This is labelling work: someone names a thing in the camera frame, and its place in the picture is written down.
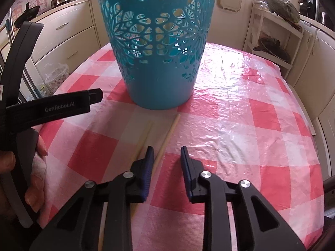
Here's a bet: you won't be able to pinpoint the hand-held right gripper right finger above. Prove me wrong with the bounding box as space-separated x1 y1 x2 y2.
180 146 307 251

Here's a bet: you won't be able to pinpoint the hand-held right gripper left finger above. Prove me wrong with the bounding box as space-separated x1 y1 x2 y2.
29 146 155 251

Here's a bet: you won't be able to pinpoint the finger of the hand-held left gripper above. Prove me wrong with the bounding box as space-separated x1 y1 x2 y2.
86 89 103 104

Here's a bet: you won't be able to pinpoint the bundle of wooden chopsticks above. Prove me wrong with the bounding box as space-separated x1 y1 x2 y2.
97 121 154 251

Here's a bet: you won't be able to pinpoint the wooden chopstick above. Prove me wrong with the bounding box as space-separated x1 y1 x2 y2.
152 114 181 172

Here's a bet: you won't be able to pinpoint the blue perforated plastic basket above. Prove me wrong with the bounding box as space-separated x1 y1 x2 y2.
94 0 220 110

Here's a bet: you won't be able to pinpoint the person's left hand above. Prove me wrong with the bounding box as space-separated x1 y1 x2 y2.
0 133 49 231

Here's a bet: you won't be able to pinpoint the clear plastic bag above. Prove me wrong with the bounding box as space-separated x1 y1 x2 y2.
43 64 70 95

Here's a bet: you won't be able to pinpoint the cream drawer cabinet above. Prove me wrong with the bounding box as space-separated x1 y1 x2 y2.
26 0 101 95

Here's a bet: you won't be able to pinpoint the pink checkered plastic tablecloth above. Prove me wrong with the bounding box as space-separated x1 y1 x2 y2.
31 42 326 251

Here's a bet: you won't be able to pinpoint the black wok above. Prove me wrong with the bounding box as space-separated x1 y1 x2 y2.
14 3 40 28

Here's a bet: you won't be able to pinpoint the white stool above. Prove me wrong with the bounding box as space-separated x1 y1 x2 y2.
290 86 317 136

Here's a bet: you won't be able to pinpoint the dark pan with lid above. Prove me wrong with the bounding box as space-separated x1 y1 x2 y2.
253 37 291 62

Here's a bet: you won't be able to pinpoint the cream cabinet doors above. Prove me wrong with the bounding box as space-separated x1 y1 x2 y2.
209 0 262 53

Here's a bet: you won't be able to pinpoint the white shelf rack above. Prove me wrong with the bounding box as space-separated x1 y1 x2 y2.
243 1 304 70

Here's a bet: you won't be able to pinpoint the cream tall cabinet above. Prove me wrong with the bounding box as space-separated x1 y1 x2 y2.
288 18 335 178

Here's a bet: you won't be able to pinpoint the green covered bowl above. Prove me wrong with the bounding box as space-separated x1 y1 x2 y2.
264 0 301 23

